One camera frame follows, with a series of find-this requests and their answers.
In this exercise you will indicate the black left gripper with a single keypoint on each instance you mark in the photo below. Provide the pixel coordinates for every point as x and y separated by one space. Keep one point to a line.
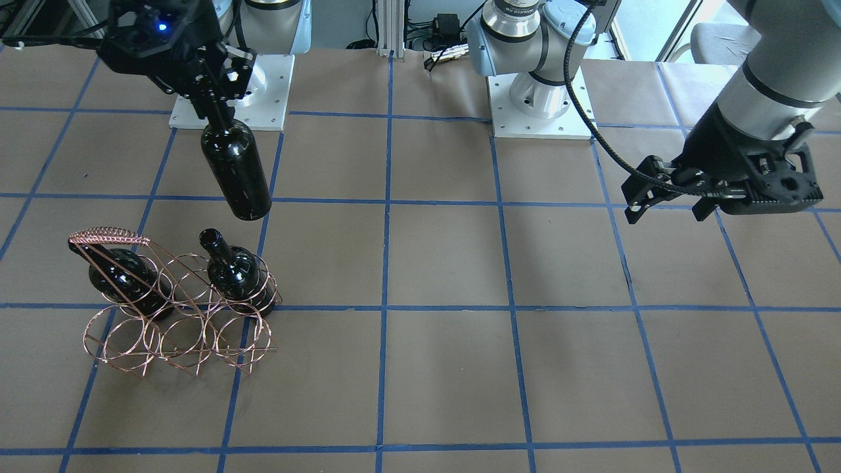
717 146

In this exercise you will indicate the grey office chair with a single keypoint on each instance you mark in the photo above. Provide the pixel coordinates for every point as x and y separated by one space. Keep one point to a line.
718 44

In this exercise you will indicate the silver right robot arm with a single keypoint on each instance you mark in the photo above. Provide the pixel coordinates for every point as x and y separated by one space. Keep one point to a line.
267 27

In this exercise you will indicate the aluminium frame post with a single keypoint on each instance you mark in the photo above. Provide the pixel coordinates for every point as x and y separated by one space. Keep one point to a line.
390 28

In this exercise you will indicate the dark bottle under basket handle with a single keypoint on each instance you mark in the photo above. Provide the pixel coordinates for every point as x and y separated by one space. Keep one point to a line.
125 278

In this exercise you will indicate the copper wire wine basket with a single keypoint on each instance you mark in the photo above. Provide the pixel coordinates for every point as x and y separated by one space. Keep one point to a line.
201 328

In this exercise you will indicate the black power adapter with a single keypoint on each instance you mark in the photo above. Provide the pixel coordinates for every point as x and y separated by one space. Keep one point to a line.
446 25

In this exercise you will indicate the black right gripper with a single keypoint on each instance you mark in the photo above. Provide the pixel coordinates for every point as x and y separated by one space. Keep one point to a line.
194 58

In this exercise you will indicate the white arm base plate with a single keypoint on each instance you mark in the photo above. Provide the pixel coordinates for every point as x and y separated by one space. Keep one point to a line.
522 107
263 98

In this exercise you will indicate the dark bottle in basket corner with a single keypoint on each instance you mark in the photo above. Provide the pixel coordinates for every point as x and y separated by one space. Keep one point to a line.
237 274

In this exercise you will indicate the dark wine bottle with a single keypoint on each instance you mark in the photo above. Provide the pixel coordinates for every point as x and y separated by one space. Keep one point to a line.
229 147

